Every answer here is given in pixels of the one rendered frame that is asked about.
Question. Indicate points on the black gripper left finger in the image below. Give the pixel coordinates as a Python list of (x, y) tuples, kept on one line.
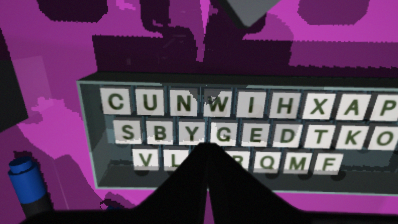
[(181, 199)]

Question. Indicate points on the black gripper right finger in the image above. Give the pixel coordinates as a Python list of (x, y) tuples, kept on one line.
[(237, 197)]

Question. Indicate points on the grey keyboard with white letter keys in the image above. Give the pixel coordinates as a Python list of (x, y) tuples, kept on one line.
[(294, 134)]

